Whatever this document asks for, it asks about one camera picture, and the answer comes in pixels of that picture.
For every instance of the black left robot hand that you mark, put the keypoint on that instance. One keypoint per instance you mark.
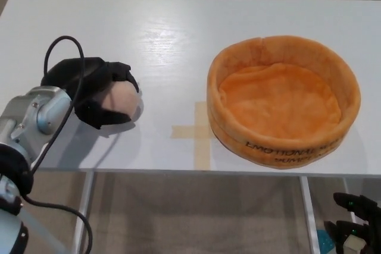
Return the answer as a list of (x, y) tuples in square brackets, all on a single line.
[(89, 78)]

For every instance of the pink round plush toy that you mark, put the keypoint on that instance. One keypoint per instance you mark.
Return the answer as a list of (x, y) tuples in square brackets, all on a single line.
[(126, 99)]

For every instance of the white table leg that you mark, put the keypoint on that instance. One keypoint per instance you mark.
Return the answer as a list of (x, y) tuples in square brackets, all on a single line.
[(309, 215), (84, 194)]

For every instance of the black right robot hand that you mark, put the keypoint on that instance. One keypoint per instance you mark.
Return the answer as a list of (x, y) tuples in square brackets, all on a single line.
[(361, 206)]

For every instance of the long beige masking tape strip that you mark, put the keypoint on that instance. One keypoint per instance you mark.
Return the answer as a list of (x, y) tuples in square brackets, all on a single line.
[(203, 150)]

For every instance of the short beige masking tape strip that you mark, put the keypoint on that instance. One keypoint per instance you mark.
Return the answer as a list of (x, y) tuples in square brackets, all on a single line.
[(183, 132)]

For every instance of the orange plush round plate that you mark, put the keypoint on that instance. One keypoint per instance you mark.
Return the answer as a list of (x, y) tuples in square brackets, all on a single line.
[(282, 105)]

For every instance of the teal plastic object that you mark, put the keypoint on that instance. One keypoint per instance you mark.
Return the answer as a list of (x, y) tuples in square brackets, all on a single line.
[(326, 242)]

